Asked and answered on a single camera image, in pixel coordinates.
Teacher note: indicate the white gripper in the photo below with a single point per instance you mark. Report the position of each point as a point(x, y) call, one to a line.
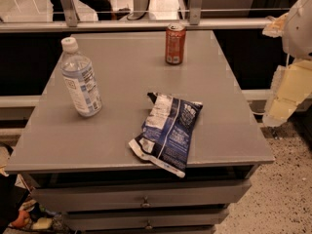
point(299, 29)

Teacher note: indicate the red coke can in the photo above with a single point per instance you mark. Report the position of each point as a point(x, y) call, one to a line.
point(175, 39)

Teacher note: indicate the blue chip bag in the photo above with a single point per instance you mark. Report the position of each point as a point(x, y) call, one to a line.
point(167, 132)

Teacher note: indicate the top drawer metal knob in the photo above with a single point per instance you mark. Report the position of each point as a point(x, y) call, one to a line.
point(145, 203)

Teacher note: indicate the drawer metal knob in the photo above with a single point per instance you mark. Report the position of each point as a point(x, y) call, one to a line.
point(148, 225)
point(145, 203)

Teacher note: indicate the clear plastic water bottle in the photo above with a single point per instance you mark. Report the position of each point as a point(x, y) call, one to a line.
point(80, 79)

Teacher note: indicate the lower drawer metal knob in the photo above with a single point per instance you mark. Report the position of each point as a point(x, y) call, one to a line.
point(148, 225)

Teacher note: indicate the grey drawer cabinet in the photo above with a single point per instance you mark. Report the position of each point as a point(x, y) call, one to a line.
point(85, 169)

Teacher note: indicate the yellow sponge on floor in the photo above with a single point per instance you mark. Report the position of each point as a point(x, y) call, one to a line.
point(42, 223)

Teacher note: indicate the orange round object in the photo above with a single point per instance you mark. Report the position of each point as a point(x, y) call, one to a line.
point(22, 220)

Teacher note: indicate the white pedestal stand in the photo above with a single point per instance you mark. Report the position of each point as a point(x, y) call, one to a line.
point(141, 11)

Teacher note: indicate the metal railing frame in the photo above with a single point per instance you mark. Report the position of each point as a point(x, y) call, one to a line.
point(21, 16)

